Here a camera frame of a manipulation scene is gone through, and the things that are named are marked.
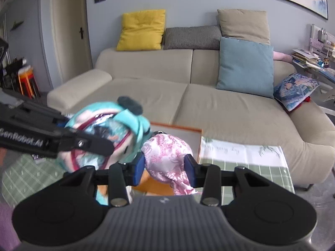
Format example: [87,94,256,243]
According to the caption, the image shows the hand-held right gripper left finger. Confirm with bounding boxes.
[63,152,146,208]

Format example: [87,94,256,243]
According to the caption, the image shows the stack of books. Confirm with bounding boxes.
[292,48,325,70]

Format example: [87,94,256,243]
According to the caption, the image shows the pink patterned satin pouch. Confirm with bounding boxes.
[141,133,202,196]

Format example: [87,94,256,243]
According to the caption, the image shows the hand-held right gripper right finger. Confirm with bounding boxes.
[184,154,266,208]

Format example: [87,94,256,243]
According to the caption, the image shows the cream door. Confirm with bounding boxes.
[50,0,94,85]

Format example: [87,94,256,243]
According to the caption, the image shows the orange stools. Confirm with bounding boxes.
[17,67,40,99]

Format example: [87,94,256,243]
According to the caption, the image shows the purple cloth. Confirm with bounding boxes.
[0,201,22,249]

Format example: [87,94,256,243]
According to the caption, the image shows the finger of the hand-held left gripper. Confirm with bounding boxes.
[58,129,115,157]
[18,100,70,129]

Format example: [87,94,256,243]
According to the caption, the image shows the yellow cushion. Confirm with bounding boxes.
[116,9,166,51]

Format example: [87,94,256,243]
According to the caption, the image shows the grey checked cushion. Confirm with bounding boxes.
[164,25,222,51]

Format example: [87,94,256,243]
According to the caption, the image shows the printed blue cushion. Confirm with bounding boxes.
[273,72,320,112]

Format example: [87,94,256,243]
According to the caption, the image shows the teal-haired plush doll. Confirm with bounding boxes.
[56,96,152,174]

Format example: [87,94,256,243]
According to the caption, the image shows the beige sofa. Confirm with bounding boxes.
[47,47,335,192]

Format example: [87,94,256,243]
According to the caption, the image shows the beige cushion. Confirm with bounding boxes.
[217,9,271,45]

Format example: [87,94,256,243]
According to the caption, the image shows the white desk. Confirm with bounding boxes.
[292,23,335,115]

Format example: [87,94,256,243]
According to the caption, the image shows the orange cardboard box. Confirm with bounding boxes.
[131,122,204,196]

